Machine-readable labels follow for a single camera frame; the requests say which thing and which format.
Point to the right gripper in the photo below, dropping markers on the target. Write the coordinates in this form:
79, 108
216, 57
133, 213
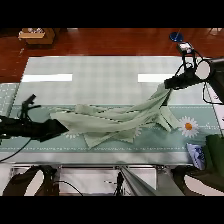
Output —
180, 81

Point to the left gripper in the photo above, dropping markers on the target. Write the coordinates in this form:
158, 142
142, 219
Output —
51, 130

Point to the pale green T-shirt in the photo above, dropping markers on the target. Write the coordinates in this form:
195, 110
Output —
116, 121

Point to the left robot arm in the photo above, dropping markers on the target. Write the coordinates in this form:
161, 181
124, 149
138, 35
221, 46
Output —
15, 126

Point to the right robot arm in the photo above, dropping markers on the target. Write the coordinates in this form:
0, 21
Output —
213, 71

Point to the blue round object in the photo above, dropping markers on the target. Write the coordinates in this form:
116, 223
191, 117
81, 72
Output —
176, 36

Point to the blue and white garment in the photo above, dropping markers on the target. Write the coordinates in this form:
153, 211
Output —
196, 156

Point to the dark green garment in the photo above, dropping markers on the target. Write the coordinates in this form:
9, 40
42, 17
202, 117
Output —
215, 153

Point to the brown cardboard box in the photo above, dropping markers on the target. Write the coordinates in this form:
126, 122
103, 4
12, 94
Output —
36, 36

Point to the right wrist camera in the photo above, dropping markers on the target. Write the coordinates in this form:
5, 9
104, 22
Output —
185, 49

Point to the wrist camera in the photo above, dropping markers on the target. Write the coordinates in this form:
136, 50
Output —
185, 49
26, 104

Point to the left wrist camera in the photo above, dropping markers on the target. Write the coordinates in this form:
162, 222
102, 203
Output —
26, 104

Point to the silver frame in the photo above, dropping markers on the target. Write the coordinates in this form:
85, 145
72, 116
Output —
143, 183

